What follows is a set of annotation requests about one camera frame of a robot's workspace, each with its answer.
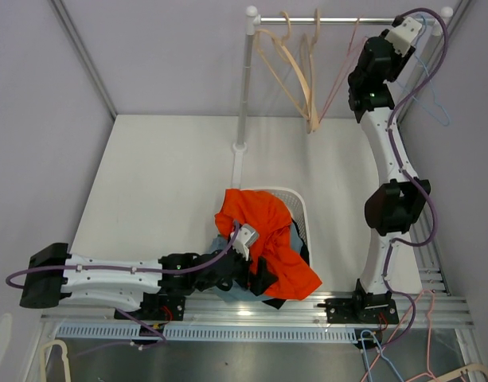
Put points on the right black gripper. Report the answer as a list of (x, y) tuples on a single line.
[(399, 62)]

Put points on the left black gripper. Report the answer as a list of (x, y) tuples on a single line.
[(259, 282)]

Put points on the blue wire hanger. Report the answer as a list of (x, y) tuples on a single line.
[(422, 72), (366, 336)]

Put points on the blue grey t shirt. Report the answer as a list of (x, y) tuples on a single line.
[(237, 294)]

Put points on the pink wire hanger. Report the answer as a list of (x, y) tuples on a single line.
[(338, 80), (412, 310)]

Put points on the orange t shirt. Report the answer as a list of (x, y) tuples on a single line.
[(270, 217)]

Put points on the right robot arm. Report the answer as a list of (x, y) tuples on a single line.
[(400, 198)]

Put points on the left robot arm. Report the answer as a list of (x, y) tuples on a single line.
[(56, 277)]

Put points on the beige hanger bottom right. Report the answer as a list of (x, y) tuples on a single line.
[(470, 368)]

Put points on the white plastic laundry basket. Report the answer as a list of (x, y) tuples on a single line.
[(297, 208)]

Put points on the white metal clothes rack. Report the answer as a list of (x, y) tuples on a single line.
[(279, 30)]

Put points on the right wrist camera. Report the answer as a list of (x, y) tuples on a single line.
[(402, 36)]

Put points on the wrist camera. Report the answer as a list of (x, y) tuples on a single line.
[(241, 240), (402, 36)]

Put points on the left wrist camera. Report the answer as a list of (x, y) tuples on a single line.
[(241, 240)]

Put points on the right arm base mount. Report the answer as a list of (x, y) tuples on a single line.
[(370, 309)]

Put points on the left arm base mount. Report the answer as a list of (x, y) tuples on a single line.
[(160, 307)]

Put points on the blue wire hanger on floor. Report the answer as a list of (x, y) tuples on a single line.
[(366, 336)]

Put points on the aluminium rail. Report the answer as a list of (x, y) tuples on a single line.
[(447, 312)]

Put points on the pink wire hanger on floor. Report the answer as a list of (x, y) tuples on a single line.
[(412, 310)]

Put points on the white slotted cable duct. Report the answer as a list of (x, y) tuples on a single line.
[(211, 333)]

